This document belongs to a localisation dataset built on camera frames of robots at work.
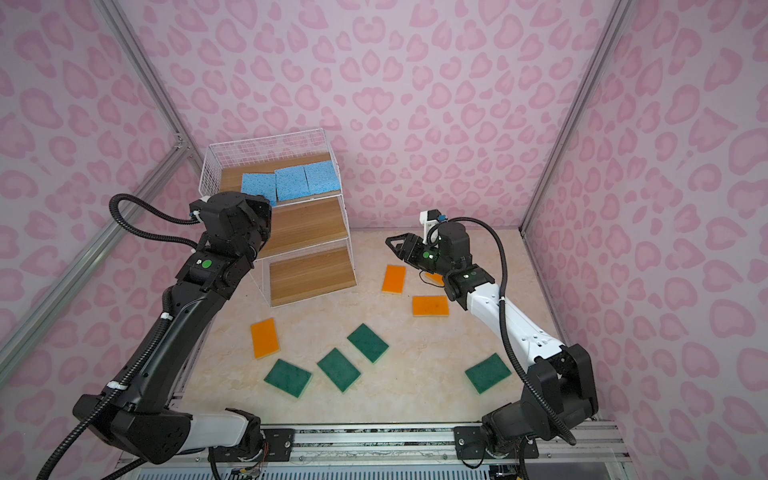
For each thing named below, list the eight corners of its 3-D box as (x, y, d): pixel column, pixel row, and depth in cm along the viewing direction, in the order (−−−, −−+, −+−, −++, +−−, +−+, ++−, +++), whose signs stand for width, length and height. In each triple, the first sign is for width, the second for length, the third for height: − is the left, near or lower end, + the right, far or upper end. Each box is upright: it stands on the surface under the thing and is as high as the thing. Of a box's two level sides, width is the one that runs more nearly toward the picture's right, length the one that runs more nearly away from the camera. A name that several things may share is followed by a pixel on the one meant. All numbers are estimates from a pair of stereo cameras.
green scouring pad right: (479, 394, 83) (481, 392, 81) (464, 372, 87) (466, 370, 85) (509, 375, 86) (512, 373, 84) (494, 355, 90) (496, 352, 88)
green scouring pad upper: (348, 339, 93) (347, 336, 92) (364, 325, 96) (363, 322, 95) (372, 363, 89) (372, 360, 87) (388, 347, 92) (388, 344, 90)
